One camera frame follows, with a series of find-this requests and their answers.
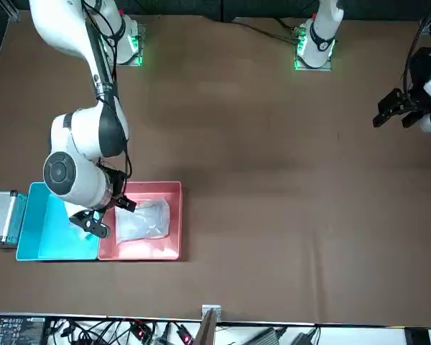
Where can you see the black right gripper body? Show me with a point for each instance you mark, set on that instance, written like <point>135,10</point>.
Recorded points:
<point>119,185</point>

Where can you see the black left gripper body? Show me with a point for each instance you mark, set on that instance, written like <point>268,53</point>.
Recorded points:
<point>420,97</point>

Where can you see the new face mask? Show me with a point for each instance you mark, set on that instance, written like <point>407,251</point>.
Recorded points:
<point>143,223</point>

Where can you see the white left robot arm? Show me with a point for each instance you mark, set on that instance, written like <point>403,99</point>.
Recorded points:
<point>321,39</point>

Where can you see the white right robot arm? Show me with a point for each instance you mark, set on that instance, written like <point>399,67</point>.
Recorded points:
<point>75,140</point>

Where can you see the blue plastic box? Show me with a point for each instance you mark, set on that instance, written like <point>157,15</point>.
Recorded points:
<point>39,230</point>

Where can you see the pink plastic box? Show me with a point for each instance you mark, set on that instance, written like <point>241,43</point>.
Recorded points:
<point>176,223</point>

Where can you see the aluminium carrying case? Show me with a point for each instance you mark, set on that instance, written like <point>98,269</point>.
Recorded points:
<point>3,219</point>

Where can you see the black plug with red light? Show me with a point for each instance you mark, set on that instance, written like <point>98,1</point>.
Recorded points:
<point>185,334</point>
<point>142,331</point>

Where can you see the large black power adapter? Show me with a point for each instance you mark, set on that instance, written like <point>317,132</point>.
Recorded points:
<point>18,330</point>

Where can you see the small black power adapter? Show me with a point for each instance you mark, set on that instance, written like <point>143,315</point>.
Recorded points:
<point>303,338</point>

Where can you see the aluminium camera post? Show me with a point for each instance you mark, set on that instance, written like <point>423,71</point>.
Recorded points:
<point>210,323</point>

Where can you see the aluminium table edge rail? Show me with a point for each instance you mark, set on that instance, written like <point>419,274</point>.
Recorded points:
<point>12,14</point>

